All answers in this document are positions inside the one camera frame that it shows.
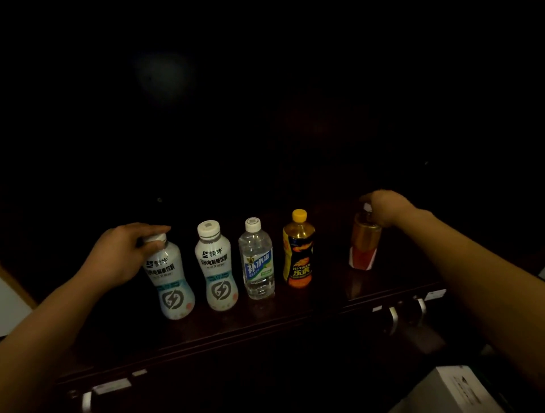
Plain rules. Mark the person's left hand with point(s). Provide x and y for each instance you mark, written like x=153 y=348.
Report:
x=115 y=259

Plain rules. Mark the person's right hand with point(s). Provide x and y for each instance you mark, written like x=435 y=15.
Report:
x=389 y=208

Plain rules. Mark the amber tea bottle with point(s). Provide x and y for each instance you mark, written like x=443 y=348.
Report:
x=364 y=251

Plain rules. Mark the yellow cap energy drink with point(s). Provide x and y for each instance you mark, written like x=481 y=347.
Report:
x=299 y=255

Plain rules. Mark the white floral tea box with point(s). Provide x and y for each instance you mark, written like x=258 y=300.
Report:
x=10 y=306

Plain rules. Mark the clear water bottle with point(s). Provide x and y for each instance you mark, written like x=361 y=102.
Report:
x=257 y=264

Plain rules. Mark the person's left forearm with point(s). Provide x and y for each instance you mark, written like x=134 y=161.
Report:
x=42 y=340

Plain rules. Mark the person's right forearm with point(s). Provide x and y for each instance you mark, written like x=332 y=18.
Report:
x=481 y=276

